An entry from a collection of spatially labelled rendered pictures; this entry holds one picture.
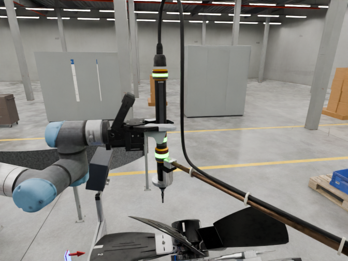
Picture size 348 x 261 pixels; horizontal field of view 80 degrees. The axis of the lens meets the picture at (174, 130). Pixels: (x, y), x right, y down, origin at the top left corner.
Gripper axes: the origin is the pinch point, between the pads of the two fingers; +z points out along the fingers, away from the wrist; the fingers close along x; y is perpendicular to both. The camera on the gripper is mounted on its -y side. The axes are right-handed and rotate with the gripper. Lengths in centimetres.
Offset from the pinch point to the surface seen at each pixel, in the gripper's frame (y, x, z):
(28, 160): 82, -155, -132
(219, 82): 51, -590, 231
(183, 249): 47.0, 4.1, 3.9
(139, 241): 46.9, -1.5, -12.1
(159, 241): 47.7, -1.4, -4.5
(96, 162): 42, -59, -39
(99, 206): 69, -53, -39
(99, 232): 80, -43, -38
